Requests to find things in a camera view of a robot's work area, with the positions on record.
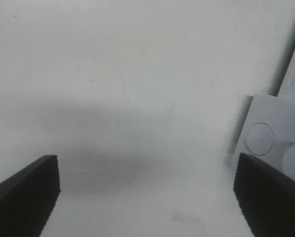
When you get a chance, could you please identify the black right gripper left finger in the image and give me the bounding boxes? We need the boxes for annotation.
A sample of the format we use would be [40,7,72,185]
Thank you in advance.
[0,155,60,237]

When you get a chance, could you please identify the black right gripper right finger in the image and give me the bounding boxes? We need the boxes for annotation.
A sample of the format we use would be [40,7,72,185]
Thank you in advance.
[233,153,295,237]

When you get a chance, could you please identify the round white door button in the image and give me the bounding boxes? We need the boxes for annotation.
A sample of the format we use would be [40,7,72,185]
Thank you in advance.
[245,123,274,156]

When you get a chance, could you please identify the white microwave oven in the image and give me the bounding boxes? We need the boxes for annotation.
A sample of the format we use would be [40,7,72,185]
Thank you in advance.
[230,0,295,175]

